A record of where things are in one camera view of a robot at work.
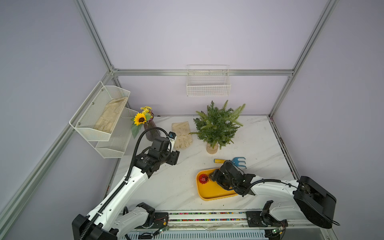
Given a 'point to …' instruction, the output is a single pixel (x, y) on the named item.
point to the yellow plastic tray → (208, 189)
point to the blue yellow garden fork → (235, 161)
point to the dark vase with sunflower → (145, 118)
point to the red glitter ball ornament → (203, 178)
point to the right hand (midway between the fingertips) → (212, 179)
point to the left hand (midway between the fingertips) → (171, 154)
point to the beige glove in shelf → (108, 117)
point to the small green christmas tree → (217, 126)
